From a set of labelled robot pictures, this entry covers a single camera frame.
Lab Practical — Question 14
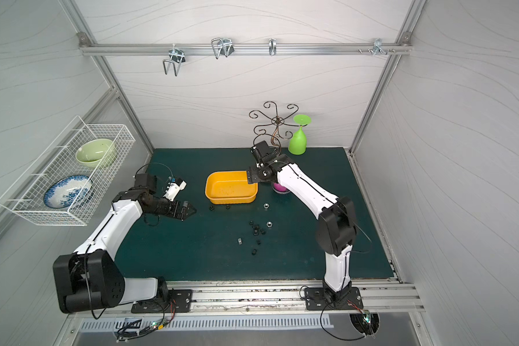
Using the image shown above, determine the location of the white wire basket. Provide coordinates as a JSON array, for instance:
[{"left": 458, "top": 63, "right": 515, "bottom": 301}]
[{"left": 0, "top": 117, "right": 136, "bottom": 226}]

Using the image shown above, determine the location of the yellow plastic storage box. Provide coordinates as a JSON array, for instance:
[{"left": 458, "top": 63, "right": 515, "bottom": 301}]
[{"left": 205, "top": 171, "right": 259, "bottom": 205}]

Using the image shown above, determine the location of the metal double hook left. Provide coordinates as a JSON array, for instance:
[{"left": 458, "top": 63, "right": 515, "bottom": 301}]
[{"left": 162, "top": 44, "right": 186, "bottom": 76}]

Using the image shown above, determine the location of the metal hook right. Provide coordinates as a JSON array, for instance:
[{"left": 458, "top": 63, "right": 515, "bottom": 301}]
[{"left": 358, "top": 38, "right": 396, "bottom": 56}]

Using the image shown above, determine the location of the green ceramic bowl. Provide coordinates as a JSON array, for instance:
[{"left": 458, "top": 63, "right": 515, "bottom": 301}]
[{"left": 75, "top": 138, "right": 117, "bottom": 170}]

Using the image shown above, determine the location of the left base cable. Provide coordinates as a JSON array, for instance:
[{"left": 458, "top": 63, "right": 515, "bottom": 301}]
[{"left": 113, "top": 298, "right": 178, "bottom": 343}]

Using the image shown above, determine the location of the metal double hook middle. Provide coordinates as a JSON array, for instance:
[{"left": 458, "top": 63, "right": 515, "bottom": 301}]
[{"left": 210, "top": 37, "right": 234, "bottom": 60}]

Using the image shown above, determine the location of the green plastic goblet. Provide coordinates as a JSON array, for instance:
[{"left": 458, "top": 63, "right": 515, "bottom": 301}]
[{"left": 288, "top": 115, "right": 311, "bottom": 155}]

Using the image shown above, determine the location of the aluminium top rail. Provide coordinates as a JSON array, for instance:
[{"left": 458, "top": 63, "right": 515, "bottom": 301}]
[{"left": 79, "top": 42, "right": 413, "bottom": 57}]

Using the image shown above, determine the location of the magenta ball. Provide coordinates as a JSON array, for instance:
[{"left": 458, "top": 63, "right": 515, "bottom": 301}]
[{"left": 272, "top": 183, "right": 288, "bottom": 193}]

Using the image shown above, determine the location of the small blue patterned bowl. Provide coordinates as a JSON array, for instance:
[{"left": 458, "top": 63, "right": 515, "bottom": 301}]
[{"left": 272, "top": 183, "right": 290, "bottom": 195}]

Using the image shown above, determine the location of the right base cable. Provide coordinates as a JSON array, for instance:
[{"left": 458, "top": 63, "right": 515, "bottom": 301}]
[{"left": 298, "top": 280, "right": 379, "bottom": 342}]

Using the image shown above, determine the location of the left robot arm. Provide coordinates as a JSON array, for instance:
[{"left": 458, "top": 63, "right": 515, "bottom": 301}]
[{"left": 53, "top": 173, "right": 196, "bottom": 314}]

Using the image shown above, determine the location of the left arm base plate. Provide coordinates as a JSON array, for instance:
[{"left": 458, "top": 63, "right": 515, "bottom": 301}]
[{"left": 131, "top": 289, "right": 193, "bottom": 314}]

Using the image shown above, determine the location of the white vent grille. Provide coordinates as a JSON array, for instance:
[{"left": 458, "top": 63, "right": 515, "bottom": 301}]
[{"left": 79, "top": 314, "right": 334, "bottom": 333}]

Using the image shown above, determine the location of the base cable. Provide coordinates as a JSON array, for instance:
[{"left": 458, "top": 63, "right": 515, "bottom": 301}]
[
  {"left": 113, "top": 298, "right": 178, "bottom": 343},
  {"left": 298, "top": 280, "right": 379, "bottom": 342}
]

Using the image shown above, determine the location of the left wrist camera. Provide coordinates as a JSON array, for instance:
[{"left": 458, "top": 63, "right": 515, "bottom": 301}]
[{"left": 163, "top": 178, "right": 187, "bottom": 201}]

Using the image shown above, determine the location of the blue white patterned plate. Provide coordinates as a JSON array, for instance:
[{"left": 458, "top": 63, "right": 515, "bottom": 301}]
[{"left": 43, "top": 175, "right": 93, "bottom": 209}]

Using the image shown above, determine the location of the brown metal cup stand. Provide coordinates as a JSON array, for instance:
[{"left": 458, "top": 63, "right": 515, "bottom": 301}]
[{"left": 248, "top": 101, "right": 299, "bottom": 168}]

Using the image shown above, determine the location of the small metal hook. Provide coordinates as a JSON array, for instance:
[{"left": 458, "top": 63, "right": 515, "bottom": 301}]
[{"left": 268, "top": 38, "right": 277, "bottom": 56}]

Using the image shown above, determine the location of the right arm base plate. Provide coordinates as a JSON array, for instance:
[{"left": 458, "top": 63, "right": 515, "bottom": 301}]
[{"left": 302, "top": 287, "right": 364, "bottom": 311}]

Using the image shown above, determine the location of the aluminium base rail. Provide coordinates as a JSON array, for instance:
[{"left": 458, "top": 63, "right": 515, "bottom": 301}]
[{"left": 167, "top": 279, "right": 425, "bottom": 317}]

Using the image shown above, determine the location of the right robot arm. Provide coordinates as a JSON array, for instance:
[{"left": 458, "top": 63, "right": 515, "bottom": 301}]
[{"left": 247, "top": 141, "right": 358, "bottom": 302}]

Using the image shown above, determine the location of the metal double hook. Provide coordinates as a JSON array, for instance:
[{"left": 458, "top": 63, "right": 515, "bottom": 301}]
[
  {"left": 210, "top": 37, "right": 234, "bottom": 60},
  {"left": 162, "top": 44, "right": 186, "bottom": 76}
]

